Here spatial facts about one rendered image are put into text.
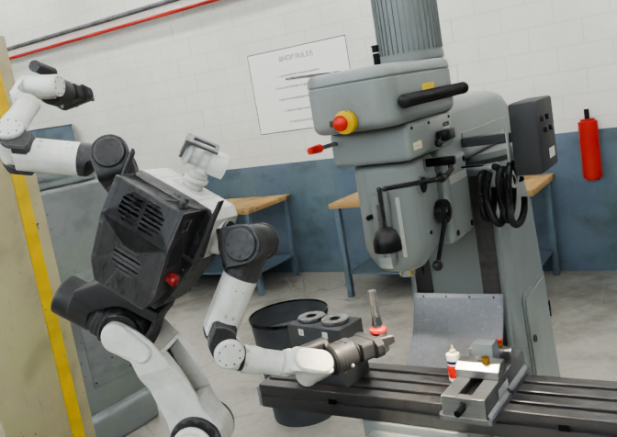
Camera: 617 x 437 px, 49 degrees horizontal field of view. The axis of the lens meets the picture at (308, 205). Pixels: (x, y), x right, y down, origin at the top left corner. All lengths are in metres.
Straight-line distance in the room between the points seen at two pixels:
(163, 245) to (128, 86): 7.04
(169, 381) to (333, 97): 0.86
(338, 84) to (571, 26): 4.43
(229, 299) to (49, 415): 1.70
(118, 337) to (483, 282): 1.20
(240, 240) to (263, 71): 5.72
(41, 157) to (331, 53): 5.19
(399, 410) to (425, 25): 1.14
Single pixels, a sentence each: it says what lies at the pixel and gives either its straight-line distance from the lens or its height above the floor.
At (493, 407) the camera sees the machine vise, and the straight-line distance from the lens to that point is 1.94.
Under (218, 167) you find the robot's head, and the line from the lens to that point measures 1.75.
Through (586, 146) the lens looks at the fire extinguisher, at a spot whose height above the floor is 1.09.
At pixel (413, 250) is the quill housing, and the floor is 1.38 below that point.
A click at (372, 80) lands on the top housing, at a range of 1.74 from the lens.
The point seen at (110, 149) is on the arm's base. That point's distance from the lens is 1.80.
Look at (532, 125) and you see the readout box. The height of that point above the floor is 1.66.
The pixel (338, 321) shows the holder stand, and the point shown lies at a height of 1.14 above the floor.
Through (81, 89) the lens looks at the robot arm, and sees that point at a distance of 2.29.
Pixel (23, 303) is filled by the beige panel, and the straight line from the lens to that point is 3.13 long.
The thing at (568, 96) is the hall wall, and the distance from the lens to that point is 6.10.
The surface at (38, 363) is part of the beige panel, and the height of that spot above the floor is 0.93.
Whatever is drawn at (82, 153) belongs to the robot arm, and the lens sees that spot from 1.86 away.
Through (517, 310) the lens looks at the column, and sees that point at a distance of 2.41.
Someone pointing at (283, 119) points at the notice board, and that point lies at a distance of 7.21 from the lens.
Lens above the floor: 1.84
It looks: 9 degrees down
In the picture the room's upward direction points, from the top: 10 degrees counter-clockwise
